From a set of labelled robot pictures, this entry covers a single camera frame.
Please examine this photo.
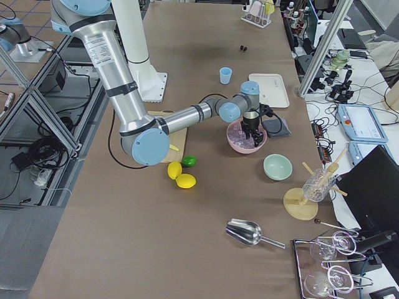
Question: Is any mint green bowl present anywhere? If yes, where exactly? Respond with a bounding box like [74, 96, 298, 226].
[263, 154, 293, 181]

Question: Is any grey folded cloth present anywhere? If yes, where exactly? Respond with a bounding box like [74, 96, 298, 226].
[262, 118, 291, 138]

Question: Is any pink bowl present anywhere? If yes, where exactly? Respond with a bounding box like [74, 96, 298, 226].
[226, 120, 267, 155]

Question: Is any cream rabbit tray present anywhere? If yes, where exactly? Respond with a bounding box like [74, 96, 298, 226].
[249, 74, 290, 108]

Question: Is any yellow plastic knife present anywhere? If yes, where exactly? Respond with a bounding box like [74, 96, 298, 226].
[169, 144, 180, 152]

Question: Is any teach pendant tablet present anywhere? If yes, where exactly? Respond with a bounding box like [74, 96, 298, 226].
[337, 104, 388, 143]

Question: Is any light blue cup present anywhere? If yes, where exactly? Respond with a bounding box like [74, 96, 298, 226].
[219, 67, 233, 85]

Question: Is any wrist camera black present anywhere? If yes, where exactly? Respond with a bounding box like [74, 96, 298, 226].
[259, 104, 275, 118]

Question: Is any clear textured glass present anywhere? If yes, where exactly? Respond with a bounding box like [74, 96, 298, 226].
[302, 169, 337, 202]

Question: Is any aluminium frame post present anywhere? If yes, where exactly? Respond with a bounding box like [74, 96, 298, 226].
[298, 0, 353, 98]

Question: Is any wire cup rack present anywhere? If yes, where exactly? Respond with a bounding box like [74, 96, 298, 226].
[241, 0, 275, 29]

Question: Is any bamboo cutting board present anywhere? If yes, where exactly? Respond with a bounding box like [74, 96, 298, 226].
[162, 128, 187, 163]

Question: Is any yellow lemon near board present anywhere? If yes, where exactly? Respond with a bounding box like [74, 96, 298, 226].
[167, 161, 183, 180]

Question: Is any pile of clear ice cubes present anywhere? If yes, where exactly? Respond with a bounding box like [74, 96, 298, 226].
[228, 123, 265, 149]

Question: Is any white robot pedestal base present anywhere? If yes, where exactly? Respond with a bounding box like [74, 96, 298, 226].
[112, 0, 167, 103]

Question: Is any yellow lemon outer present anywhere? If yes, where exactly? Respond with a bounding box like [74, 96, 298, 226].
[175, 173, 196, 189]

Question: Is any wooden cup tree stand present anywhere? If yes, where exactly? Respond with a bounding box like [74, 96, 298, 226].
[283, 148, 347, 221]

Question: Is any green lime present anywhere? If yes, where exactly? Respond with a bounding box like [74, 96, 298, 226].
[181, 155, 198, 168]

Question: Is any wine glass rack tray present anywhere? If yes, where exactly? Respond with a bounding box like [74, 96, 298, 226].
[292, 230, 373, 298]

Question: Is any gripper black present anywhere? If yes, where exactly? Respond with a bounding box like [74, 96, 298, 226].
[241, 111, 264, 146]

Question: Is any metal ice scoop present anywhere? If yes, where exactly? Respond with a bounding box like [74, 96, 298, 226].
[225, 219, 286, 249]

